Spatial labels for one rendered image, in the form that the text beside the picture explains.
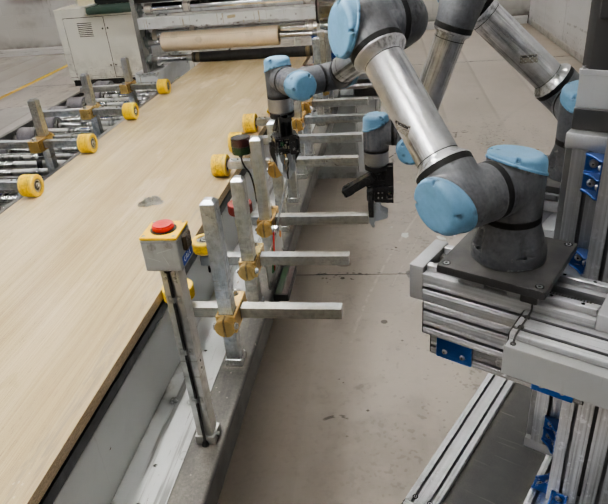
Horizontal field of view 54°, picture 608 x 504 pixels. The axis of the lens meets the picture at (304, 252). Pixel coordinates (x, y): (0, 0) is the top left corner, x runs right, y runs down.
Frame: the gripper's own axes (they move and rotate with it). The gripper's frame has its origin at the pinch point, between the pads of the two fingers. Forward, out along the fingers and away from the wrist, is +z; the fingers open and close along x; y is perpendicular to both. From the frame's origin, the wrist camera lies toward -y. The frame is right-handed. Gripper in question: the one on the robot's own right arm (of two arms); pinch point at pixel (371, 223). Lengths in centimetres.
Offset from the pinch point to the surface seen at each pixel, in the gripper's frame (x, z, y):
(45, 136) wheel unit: 57, -15, -140
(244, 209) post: -30.8, -20.0, -31.9
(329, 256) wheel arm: -26.5, -3.0, -10.5
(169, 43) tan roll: 225, -22, -142
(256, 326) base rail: -39, 13, -31
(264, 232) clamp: -8.6, -1.5, -33.0
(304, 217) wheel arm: -1.6, -3.1, -21.1
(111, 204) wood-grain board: 1, -7, -87
